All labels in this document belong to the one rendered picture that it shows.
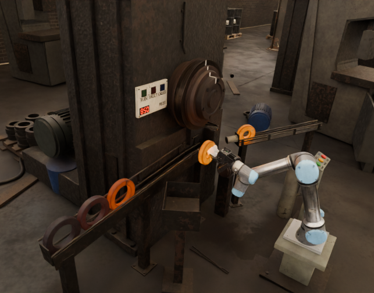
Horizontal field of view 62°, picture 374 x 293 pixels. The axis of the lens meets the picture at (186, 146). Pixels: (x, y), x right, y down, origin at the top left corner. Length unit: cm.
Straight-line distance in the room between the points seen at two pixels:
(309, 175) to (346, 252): 113
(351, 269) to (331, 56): 271
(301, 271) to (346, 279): 39
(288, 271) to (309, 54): 303
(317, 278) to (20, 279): 199
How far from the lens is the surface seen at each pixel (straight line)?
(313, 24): 456
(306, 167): 179
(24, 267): 252
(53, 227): 157
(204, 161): 194
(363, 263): 279
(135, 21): 172
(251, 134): 259
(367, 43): 408
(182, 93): 188
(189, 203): 188
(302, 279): 238
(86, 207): 163
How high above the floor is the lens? 177
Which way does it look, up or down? 28 degrees down
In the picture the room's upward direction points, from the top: 4 degrees clockwise
